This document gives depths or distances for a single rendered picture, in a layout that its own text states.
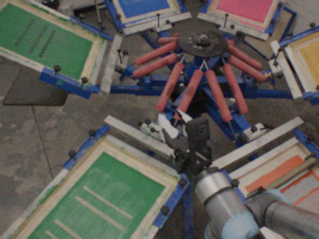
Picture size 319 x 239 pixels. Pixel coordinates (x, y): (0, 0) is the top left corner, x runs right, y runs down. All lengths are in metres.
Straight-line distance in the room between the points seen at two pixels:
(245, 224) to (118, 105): 2.62
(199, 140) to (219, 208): 0.15
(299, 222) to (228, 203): 0.15
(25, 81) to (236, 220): 1.84
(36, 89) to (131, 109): 1.29
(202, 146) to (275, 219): 0.23
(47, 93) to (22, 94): 0.19
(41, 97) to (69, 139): 1.01
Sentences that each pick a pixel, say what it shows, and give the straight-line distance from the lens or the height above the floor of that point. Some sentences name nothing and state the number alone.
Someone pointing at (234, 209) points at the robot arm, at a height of 1.69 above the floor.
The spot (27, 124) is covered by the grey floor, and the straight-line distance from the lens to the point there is 3.18.
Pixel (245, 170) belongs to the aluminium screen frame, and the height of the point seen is 0.99.
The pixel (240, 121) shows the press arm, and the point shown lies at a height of 1.04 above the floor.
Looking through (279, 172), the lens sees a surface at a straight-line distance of 1.57.
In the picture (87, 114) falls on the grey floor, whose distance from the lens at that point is 3.04.
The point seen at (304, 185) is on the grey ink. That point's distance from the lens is 1.58.
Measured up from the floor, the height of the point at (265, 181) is 0.95.
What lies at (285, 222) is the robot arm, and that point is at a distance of 0.63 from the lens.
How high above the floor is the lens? 2.21
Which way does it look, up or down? 49 degrees down
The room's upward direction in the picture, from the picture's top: straight up
